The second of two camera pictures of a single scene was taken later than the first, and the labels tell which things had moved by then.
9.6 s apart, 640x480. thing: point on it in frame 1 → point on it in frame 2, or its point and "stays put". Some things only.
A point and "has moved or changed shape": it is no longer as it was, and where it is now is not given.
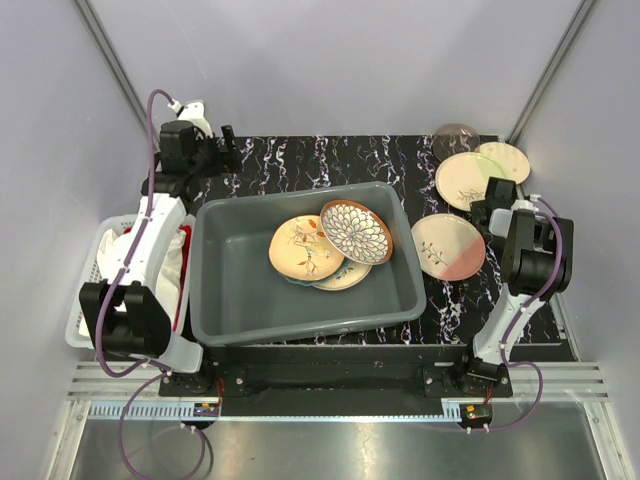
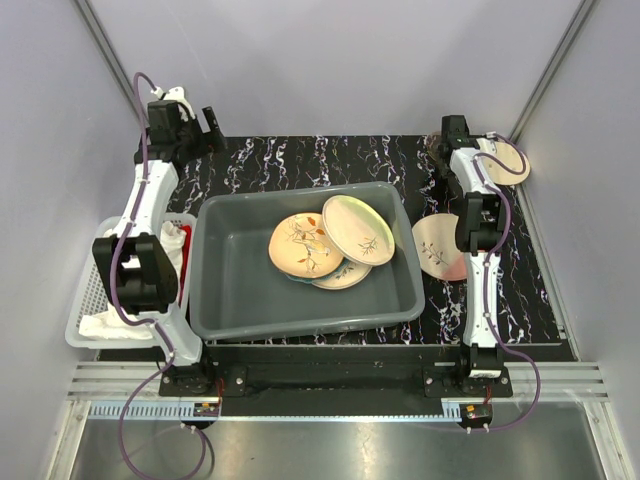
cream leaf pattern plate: x=299 y=249 stays put
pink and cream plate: x=448 y=247 stays put
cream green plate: x=462 y=178 has moved or changed shape
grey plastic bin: x=237 y=296 stays put
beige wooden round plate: x=513 y=161 stays put
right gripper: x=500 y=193 → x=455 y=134
